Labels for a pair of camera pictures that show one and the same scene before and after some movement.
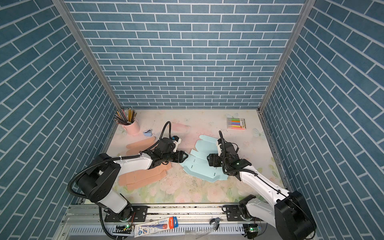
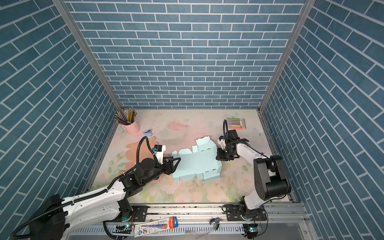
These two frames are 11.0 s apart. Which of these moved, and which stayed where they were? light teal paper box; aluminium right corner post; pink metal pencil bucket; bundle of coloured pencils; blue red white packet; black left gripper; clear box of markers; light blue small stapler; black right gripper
Moved: black left gripper; black right gripper; light teal paper box
Stayed: bundle of coloured pencils; aluminium right corner post; clear box of markers; pink metal pencil bucket; light blue small stapler; blue red white packet
